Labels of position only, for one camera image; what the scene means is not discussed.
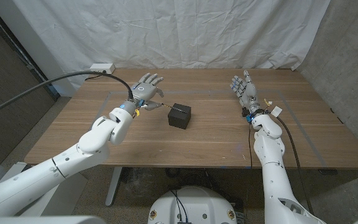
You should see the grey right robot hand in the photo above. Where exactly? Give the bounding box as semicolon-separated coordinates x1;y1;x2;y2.
229;70;264;118

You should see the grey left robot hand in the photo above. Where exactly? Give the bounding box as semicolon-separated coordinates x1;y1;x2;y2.
121;73;165;118

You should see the black yellow striped pen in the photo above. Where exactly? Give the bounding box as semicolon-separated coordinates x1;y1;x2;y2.
161;103;188;114

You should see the black box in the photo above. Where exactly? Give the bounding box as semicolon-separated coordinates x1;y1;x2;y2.
167;103;192;130

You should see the white power strip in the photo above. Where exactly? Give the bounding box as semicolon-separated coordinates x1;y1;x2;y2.
89;63;116;75

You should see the grey tape outline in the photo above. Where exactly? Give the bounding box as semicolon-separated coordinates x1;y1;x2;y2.
70;90;328;167

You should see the white backdrop cloth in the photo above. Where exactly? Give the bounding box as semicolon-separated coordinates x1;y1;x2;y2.
11;0;331;91

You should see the grey table leg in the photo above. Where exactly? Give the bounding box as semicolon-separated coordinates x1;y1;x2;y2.
105;167;123;207

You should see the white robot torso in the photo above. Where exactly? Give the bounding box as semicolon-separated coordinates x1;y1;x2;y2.
147;185;238;224

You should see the white cable connector block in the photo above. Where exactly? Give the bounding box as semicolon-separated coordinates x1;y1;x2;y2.
270;105;283;118

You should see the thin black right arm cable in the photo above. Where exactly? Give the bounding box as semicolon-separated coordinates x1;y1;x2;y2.
247;123;253;169

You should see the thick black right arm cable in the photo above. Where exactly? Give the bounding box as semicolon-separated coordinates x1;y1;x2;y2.
275;115;315;216

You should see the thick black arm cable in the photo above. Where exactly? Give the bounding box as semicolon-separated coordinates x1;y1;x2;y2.
275;115;315;216
0;70;135;123

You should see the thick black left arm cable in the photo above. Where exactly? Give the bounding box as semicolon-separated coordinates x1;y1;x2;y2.
0;70;135;123

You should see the black floor cable bundle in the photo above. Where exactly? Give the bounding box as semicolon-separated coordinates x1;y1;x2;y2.
165;167;220;191

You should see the blue torso cable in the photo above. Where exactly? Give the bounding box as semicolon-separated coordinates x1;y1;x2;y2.
174;190;190;223

